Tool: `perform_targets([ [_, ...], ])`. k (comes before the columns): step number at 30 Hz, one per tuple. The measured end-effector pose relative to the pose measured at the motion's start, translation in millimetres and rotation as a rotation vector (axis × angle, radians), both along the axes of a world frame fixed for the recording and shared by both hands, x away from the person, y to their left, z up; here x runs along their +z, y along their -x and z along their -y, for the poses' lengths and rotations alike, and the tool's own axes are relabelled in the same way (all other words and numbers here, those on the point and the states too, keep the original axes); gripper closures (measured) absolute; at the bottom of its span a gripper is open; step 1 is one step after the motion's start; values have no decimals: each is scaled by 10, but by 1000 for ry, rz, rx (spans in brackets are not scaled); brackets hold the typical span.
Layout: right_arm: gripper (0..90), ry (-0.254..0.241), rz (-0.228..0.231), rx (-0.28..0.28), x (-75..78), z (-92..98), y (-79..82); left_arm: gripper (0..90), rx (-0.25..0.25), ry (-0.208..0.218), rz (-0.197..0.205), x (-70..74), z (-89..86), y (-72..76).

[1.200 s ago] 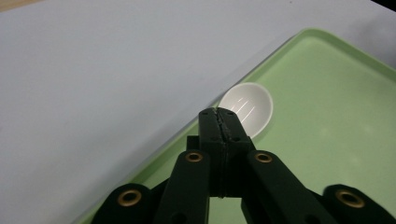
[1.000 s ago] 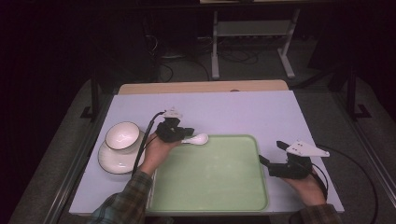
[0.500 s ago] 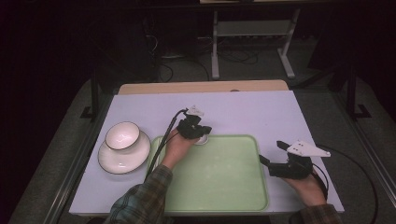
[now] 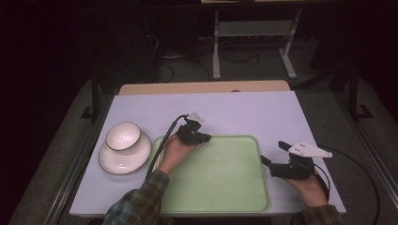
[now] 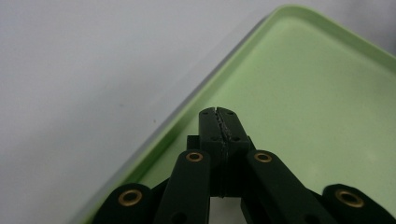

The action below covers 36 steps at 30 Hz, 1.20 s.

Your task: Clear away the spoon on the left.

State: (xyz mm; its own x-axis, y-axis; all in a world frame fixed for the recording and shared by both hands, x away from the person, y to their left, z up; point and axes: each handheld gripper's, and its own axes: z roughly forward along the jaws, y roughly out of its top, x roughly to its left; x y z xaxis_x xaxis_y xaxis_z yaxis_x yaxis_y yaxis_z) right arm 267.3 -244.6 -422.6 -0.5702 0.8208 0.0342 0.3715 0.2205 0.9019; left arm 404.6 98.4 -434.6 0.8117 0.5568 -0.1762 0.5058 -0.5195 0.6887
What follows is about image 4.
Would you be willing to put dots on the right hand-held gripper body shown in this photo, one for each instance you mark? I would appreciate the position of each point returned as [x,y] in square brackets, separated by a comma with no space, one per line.
[292,168]

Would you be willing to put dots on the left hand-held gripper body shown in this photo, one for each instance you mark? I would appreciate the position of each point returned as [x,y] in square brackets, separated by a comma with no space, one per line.
[189,131]

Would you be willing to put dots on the green tray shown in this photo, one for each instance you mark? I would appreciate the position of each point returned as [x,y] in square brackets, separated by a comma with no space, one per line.
[225,175]

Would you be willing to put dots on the white plate with dark rim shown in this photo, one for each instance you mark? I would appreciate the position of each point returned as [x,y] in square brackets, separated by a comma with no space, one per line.
[137,156]

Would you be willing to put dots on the person's left hand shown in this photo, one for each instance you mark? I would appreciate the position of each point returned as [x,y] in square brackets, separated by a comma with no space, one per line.
[175,153]

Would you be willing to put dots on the person's right hand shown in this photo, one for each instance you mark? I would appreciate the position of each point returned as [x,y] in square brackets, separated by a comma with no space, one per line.
[308,190]

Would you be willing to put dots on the wooden table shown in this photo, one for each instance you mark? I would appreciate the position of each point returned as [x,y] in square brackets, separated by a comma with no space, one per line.
[203,86]

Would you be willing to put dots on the pale table cover sheet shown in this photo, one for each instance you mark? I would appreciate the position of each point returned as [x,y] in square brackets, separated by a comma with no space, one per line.
[250,112]

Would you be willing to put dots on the white bowl with dark rim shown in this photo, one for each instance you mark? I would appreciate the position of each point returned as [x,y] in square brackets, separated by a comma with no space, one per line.
[123,136]

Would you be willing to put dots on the black metal stand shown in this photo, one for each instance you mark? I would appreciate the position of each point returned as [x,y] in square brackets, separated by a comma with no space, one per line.
[354,93]
[94,93]

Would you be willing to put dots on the white metal stand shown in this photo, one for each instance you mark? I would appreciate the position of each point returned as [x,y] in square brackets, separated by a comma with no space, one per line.
[255,28]

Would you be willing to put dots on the metal table frame rail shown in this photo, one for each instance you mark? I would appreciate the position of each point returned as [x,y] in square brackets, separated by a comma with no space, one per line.
[75,168]
[369,146]

